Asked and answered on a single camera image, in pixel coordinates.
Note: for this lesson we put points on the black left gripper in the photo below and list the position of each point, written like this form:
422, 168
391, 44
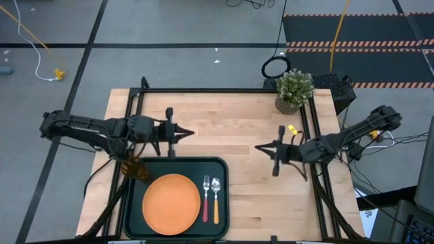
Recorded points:
166, 132

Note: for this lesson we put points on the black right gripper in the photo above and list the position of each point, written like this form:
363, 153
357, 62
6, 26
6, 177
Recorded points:
288, 152

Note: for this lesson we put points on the orange round plate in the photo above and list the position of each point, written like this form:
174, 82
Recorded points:
171, 210

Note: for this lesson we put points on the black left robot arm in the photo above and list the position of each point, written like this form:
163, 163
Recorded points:
84, 127

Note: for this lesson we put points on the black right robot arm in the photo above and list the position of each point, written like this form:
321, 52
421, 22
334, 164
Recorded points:
356, 132

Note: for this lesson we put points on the dark green serving tray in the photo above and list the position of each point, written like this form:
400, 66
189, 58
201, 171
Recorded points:
183, 166

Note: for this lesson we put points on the potted plant in ribbed pot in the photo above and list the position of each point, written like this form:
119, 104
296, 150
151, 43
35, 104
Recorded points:
294, 88

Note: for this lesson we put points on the white printed paper sheet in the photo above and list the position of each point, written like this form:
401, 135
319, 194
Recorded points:
369, 220

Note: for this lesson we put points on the black mat with hazard stripes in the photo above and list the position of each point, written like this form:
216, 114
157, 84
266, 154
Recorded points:
373, 30

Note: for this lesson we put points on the grey monitor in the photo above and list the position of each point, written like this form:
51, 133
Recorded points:
427, 169

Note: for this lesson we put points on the black keyboard with blue keys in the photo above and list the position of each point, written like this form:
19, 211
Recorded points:
422, 234

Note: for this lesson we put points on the black aluminium table frame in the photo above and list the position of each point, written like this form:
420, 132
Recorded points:
203, 90

